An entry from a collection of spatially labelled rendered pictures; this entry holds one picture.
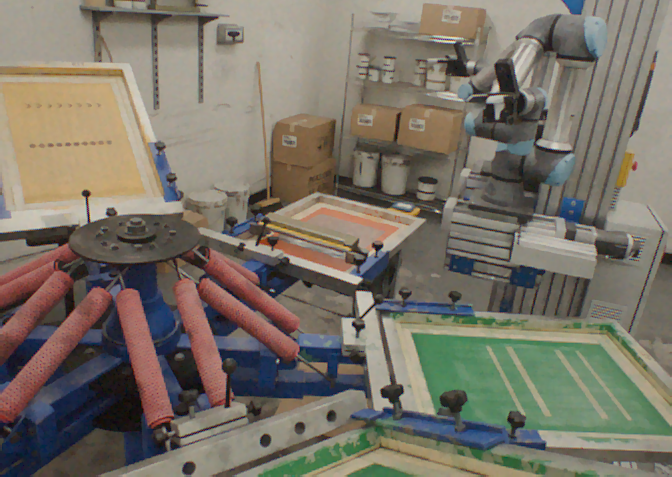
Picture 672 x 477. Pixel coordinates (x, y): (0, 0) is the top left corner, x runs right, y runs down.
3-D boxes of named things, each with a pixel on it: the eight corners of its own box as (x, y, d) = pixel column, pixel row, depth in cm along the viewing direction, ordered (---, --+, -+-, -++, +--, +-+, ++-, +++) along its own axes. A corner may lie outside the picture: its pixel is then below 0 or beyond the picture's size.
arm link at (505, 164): (500, 168, 203) (507, 132, 198) (534, 177, 195) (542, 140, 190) (484, 172, 195) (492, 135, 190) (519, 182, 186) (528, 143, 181)
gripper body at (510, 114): (506, 125, 141) (526, 121, 150) (508, 91, 139) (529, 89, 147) (479, 123, 146) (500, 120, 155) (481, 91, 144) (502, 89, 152)
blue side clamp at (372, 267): (375, 263, 214) (377, 247, 211) (387, 266, 212) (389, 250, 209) (341, 293, 189) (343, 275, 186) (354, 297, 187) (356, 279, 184)
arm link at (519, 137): (501, 146, 171) (509, 111, 166) (535, 154, 164) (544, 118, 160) (489, 148, 165) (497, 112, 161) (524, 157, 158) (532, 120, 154)
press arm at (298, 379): (581, 399, 157) (586, 382, 155) (591, 413, 151) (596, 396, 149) (148, 377, 149) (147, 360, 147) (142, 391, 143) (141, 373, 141)
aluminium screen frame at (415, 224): (316, 199, 276) (316, 191, 274) (425, 227, 252) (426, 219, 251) (216, 249, 210) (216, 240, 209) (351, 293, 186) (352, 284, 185)
